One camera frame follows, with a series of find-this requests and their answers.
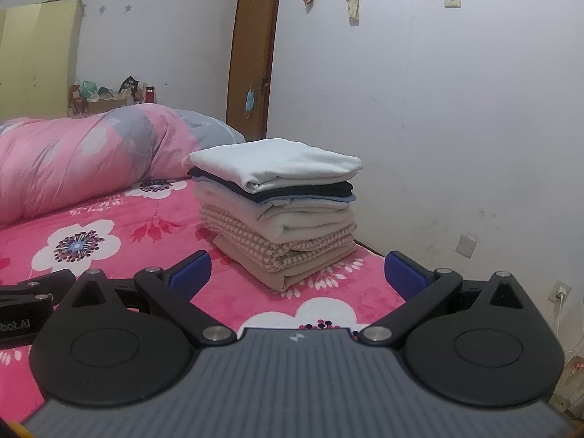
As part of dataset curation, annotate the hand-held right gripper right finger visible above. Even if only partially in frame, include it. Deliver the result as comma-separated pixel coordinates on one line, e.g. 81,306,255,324
358,251,525,347

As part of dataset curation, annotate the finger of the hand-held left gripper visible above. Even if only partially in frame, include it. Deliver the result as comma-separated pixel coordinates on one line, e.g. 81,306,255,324
16,270,76,295
0,293,54,311

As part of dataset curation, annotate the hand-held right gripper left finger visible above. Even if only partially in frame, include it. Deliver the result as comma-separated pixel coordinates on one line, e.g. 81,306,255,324
59,250,238,346

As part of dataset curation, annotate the white sweatshirt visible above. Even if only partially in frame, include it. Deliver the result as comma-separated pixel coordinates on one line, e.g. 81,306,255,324
182,139,363,195

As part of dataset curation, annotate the pink floral blanket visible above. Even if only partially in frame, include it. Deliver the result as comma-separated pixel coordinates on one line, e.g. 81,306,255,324
0,178,407,420

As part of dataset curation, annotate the tan folded garment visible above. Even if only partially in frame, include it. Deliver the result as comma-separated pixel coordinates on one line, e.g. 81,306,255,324
214,233,359,292

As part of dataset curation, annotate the blue folded garment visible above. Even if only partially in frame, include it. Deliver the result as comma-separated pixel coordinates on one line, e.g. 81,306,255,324
196,182,357,220

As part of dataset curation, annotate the cream folded garment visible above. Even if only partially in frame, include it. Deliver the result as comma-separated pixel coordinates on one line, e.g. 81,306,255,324
194,185,357,242

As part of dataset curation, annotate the black folded garment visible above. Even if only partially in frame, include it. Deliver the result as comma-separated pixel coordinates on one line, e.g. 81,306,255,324
189,168,354,204

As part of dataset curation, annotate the pink floral duvet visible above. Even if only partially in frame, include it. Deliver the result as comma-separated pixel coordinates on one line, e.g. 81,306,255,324
0,104,247,225

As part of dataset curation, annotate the red packet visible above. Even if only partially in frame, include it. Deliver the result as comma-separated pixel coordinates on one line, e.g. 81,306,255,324
68,84,87,116

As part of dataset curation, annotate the cardboard box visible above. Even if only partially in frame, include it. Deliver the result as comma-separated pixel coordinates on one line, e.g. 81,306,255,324
87,96,133,116

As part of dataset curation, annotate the yellow-green wardrobe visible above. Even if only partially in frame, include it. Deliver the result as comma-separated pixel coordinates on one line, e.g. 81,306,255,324
0,0,85,122

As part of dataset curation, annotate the wooden door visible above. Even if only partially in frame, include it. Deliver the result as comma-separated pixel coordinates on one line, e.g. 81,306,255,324
227,0,284,143

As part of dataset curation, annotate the white wall socket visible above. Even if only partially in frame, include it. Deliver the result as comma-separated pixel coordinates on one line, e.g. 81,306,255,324
550,281,573,304
457,234,478,259

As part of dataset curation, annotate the white cable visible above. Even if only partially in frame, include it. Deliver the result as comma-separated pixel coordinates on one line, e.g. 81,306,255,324
553,299,565,353

